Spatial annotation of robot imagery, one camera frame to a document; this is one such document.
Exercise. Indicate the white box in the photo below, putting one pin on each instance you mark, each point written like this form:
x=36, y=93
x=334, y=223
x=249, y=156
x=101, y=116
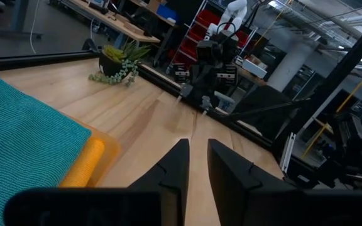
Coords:
x=254, y=67

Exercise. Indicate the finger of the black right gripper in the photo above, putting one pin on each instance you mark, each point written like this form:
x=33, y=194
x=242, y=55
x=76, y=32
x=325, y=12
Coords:
x=205, y=103
x=185, y=91

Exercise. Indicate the wooden workbench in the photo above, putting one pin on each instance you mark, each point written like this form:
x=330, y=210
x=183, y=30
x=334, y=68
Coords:
x=118, y=22

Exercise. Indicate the small potted succulent plant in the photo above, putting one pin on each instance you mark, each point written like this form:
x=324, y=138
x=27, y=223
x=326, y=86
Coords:
x=118, y=66

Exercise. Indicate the blue box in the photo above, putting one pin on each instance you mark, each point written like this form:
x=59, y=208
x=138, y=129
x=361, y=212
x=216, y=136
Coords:
x=166, y=12

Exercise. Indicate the orange translucent plastic bin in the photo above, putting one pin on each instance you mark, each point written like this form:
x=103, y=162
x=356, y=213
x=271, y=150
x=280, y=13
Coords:
x=110, y=147

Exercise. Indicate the yellow safety rail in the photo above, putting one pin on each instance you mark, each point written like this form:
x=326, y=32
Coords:
x=350, y=94

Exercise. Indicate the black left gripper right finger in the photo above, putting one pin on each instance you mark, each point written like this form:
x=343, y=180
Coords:
x=237, y=188

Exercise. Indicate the white robot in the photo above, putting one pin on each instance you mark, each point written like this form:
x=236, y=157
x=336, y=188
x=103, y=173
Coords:
x=231, y=14

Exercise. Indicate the teal microfiber towel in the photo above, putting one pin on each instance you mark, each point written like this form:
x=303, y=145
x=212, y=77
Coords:
x=20, y=141

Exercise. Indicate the shelf with red bins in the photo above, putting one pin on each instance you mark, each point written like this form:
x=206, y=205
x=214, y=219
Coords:
x=200, y=28

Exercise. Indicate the orange microfiber towel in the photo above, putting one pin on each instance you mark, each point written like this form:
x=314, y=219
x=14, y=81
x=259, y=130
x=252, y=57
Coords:
x=85, y=164

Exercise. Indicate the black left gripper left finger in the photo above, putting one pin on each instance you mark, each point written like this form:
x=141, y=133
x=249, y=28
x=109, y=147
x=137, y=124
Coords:
x=168, y=179

